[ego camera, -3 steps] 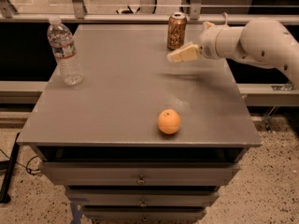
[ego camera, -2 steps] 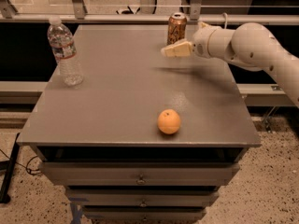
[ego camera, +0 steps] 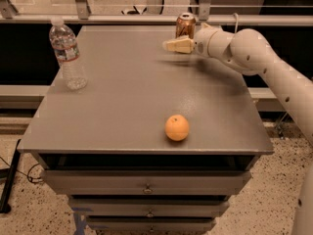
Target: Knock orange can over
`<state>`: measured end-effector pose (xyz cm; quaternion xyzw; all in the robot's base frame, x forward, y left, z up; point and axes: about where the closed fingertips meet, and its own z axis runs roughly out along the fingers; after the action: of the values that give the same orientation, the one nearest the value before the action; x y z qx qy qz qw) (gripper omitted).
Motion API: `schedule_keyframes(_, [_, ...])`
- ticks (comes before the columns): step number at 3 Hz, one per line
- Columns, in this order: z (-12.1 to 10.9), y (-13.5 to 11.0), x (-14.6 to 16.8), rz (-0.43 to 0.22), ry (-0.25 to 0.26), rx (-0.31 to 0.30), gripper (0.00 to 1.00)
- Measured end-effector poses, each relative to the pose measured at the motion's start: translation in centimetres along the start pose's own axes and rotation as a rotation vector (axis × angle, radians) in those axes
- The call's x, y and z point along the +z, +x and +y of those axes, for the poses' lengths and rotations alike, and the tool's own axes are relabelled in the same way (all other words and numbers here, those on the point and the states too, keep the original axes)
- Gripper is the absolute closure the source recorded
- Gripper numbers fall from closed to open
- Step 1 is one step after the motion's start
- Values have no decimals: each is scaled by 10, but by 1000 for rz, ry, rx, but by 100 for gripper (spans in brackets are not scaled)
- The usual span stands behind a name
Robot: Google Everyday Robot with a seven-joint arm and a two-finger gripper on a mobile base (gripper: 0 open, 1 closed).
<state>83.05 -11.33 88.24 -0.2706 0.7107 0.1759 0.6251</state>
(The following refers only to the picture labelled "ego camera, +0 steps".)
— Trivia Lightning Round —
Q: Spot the black floor stand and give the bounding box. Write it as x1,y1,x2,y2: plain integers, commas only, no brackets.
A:
0,148,21,213

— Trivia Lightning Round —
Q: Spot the white hanging cable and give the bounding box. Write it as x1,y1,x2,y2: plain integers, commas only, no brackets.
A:
232,12,240,34

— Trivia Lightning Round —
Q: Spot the top grey drawer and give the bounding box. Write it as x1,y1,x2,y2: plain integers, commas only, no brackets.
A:
41,170,251,196

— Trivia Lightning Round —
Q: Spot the middle grey drawer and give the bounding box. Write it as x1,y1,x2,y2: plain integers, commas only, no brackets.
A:
68,199,229,217

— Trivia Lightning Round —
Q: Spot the grey drawer cabinet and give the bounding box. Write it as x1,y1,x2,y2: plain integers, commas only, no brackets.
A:
17,24,275,234

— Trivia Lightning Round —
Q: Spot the orange fruit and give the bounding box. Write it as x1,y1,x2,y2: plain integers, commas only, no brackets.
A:
164,115,190,141

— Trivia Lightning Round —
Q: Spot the clear plastic water bottle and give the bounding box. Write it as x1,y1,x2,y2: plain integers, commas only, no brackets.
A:
49,17,87,90

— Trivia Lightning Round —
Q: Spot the black floor cable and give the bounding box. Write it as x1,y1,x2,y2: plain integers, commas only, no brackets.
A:
0,156,44,184

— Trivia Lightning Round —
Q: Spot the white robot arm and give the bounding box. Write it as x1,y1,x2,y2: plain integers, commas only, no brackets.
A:
163,23,313,235

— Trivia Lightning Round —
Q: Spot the grey drawer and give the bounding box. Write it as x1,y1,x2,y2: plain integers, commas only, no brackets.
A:
41,170,251,196
86,216,216,232
68,199,229,217

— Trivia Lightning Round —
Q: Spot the orange soda can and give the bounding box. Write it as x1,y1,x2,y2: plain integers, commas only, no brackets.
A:
176,12,196,38

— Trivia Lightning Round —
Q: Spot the grey metal railing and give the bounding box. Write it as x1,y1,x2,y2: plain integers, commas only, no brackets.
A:
0,0,313,26

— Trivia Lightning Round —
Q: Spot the bottom grey drawer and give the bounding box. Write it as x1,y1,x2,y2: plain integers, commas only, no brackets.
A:
86,216,216,232

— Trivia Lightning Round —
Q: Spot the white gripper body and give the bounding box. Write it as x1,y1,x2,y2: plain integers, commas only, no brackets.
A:
194,23,234,59

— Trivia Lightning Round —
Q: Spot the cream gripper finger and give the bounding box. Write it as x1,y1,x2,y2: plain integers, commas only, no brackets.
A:
162,35,194,54

